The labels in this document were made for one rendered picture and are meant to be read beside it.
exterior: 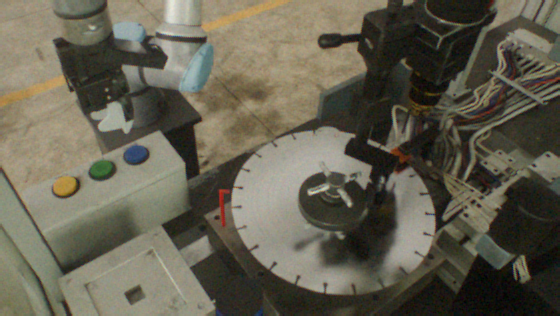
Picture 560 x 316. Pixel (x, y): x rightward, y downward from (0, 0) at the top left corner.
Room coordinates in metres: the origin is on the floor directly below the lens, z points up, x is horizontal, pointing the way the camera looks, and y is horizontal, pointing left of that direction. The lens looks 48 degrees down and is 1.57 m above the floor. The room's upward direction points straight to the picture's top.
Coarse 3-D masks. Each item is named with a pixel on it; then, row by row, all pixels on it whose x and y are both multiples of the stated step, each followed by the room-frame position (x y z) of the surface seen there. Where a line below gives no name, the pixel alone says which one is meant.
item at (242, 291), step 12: (240, 276) 0.21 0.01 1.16; (228, 288) 0.20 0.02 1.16; (240, 288) 0.20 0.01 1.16; (252, 288) 0.20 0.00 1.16; (216, 300) 0.19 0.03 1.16; (228, 300) 0.19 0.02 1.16; (240, 300) 0.19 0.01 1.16; (252, 300) 0.19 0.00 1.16; (228, 312) 0.18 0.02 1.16; (240, 312) 0.18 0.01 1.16; (252, 312) 0.18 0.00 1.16
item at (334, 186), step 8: (328, 176) 0.47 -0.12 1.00; (336, 176) 0.47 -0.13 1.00; (344, 176) 0.47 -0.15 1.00; (352, 176) 0.47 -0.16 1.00; (360, 176) 0.48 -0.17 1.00; (328, 184) 0.45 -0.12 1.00; (336, 184) 0.45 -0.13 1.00; (344, 184) 0.45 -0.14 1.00; (312, 192) 0.44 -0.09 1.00; (320, 192) 0.44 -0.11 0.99; (328, 192) 0.45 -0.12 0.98; (336, 192) 0.45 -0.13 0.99; (344, 192) 0.44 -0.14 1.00
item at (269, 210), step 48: (288, 144) 0.59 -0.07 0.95; (336, 144) 0.59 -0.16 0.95; (240, 192) 0.48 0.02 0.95; (288, 192) 0.48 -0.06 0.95; (384, 192) 0.48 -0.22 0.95; (288, 240) 0.38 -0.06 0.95; (336, 240) 0.38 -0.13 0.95; (384, 240) 0.38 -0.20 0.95; (432, 240) 0.38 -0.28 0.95; (336, 288) 0.31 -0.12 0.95
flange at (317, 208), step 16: (320, 176) 0.50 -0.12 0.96; (304, 192) 0.47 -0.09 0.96; (352, 192) 0.47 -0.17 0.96; (304, 208) 0.44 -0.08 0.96; (320, 208) 0.44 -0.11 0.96; (336, 208) 0.44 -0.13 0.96; (352, 208) 0.44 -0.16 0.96; (320, 224) 0.41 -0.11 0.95; (336, 224) 0.41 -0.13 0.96; (352, 224) 0.41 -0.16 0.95
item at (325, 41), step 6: (324, 36) 0.53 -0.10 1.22; (330, 36) 0.53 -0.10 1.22; (336, 36) 0.53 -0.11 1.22; (342, 36) 0.54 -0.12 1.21; (348, 36) 0.54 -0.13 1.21; (354, 36) 0.54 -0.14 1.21; (318, 42) 0.53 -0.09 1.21; (324, 42) 0.52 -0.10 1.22; (330, 42) 0.52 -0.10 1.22; (336, 42) 0.52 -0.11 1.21; (342, 42) 0.53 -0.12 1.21; (348, 42) 0.54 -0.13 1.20; (354, 42) 0.54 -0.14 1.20; (324, 48) 0.52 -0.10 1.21; (330, 48) 0.52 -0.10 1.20
